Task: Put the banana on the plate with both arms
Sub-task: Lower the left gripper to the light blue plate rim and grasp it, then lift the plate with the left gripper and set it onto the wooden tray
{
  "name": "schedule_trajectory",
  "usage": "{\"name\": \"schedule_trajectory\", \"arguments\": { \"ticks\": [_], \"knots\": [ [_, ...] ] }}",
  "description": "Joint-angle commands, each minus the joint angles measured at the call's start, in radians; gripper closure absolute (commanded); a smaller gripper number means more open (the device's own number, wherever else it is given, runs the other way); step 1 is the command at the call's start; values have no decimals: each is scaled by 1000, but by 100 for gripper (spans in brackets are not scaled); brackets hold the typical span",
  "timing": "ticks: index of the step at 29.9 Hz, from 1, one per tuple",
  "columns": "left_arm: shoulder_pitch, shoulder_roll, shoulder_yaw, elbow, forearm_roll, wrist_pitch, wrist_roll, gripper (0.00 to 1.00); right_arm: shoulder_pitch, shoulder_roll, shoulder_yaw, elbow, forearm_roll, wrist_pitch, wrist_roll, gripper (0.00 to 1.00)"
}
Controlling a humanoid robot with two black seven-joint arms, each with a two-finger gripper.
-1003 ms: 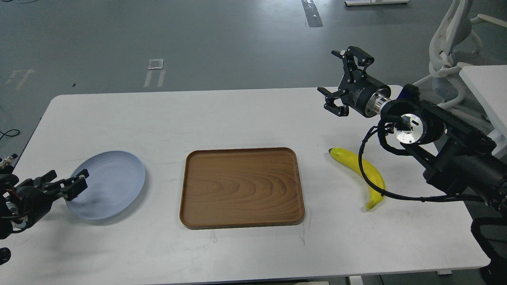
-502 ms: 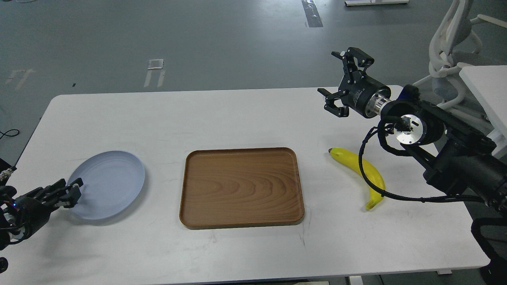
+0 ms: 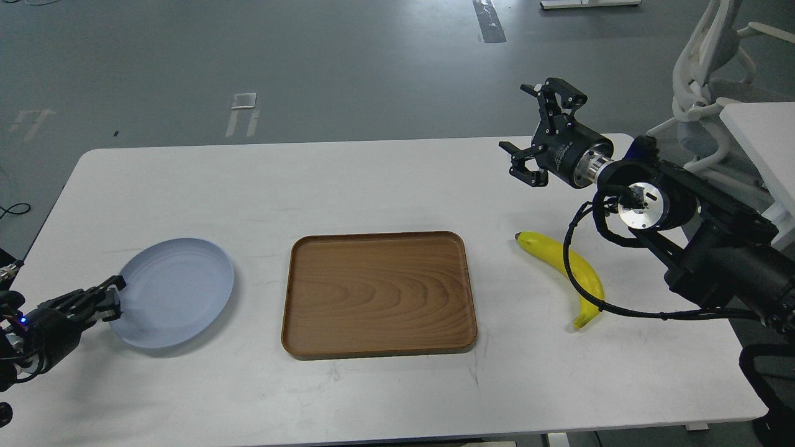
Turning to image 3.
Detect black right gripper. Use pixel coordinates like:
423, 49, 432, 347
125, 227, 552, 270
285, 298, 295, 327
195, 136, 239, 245
499, 78, 614, 189

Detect brown wooden tray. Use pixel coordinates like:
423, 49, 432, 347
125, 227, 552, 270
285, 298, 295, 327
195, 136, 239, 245
281, 231, 479, 360

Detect white office chair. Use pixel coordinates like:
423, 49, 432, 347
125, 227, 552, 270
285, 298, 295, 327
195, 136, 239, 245
647, 1, 793, 190

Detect white table base far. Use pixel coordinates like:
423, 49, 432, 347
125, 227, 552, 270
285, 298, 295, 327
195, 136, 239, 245
540, 0, 642, 11

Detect light blue plate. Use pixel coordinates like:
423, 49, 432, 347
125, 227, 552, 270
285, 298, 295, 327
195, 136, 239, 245
110, 238, 235, 349

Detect yellow banana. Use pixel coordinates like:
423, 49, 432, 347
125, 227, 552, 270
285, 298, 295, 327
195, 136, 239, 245
514, 231, 606, 330

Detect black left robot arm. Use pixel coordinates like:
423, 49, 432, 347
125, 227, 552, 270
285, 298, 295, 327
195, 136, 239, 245
1, 251, 127, 392

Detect white side table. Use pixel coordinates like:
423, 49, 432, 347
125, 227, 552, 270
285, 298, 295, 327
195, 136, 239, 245
719, 102, 794, 252

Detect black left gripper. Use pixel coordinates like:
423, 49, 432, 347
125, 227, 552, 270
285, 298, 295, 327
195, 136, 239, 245
14, 276, 127, 374

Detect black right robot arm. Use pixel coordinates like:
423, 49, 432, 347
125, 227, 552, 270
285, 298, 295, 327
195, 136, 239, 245
499, 78, 793, 446

